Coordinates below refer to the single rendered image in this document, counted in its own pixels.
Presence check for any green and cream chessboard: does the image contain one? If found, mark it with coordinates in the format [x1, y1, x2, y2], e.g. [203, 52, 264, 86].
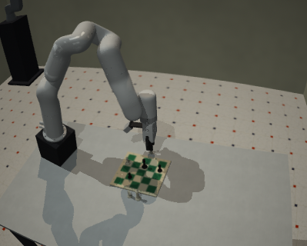
[110, 151, 171, 197]

